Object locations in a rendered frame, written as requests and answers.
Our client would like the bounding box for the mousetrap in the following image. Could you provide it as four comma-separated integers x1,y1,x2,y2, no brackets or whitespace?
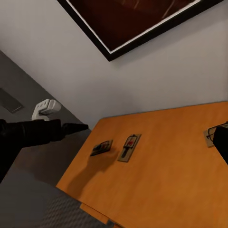
203,121,228,148
90,140,113,156
118,134,142,163

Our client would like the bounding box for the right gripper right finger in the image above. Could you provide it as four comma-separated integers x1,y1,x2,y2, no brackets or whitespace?
213,126,228,165

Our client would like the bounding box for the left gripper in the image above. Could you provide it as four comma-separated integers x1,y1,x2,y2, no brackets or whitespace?
20,119,89,148

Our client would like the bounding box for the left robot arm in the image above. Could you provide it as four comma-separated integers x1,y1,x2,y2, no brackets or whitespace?
0,99,89,148

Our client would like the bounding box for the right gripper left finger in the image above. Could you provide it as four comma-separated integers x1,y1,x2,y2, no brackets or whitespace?
0,126,25,183

